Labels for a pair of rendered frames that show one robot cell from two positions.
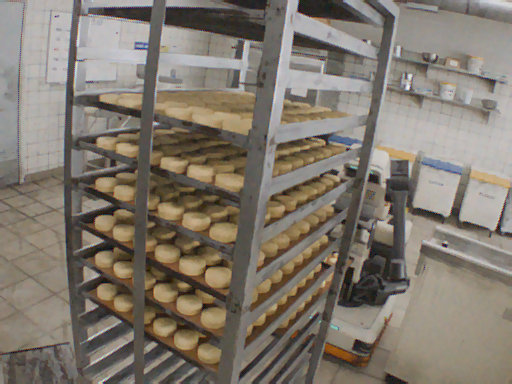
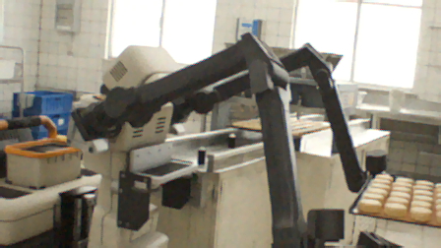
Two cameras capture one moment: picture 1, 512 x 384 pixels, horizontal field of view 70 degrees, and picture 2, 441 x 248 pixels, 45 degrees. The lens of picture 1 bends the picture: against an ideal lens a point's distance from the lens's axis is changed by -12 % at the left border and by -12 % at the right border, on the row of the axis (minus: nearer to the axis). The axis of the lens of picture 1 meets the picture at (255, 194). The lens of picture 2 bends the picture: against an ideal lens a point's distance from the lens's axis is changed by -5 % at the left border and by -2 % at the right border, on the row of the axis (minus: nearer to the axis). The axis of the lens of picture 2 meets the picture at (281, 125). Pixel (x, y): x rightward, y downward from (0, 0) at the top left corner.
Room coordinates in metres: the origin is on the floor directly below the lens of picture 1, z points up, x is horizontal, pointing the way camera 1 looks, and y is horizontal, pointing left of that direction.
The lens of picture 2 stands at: (1.97, 1.04, 1.28)
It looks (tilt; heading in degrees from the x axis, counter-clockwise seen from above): 7 degrees down; 258
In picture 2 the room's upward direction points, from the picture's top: 6 degrees clockwise
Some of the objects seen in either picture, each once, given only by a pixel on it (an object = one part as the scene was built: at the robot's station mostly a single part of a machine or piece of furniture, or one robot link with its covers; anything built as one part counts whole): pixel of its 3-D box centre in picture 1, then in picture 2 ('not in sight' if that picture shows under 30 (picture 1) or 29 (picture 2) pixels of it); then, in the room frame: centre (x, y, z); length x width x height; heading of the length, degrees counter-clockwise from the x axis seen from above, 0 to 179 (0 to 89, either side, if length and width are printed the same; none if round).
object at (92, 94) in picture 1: (180, 94); not in sight; (1.05, 0.23, 1.50); 0.64 x 0.03 x 0.03; 152
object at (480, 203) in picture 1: (482, 201); not in sight; (4.83, -2.98, 0.38); 0.64 x 0.54 x 0.77; 152
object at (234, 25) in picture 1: (253, 31); not in sight; (0.95, 0.06, 1.68); 0.60 x 0.40 x 0.02; 152
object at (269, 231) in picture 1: (308, 204); not in sight; (0.86, -0.12, 1.32); 0.64 x 0.03 x 0.03; 152
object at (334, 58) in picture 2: not in sight; (283, 61); (1.43, -1.66, 1.25); 0.56 x 0.29 x 0.14; 145
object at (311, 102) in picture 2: not in sight; (278, 108); (1.43, -1.66, 1.01); 0.72 x 0.33 x 0.34; 145
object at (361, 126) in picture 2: not in sight; (342, 132); (0.98, -1.93, 0.88); 1.28 x 0.01 x 0.07; 55
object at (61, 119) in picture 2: not in sight; (42, 118); (3.47, -5.43, 0.30); 0.60 x 0.40 x 0.20; 65
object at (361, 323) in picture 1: (339, 310); not in sight; (2.26, -0.65, 0.16); 0.67 x 0.64 x 0.25; 152
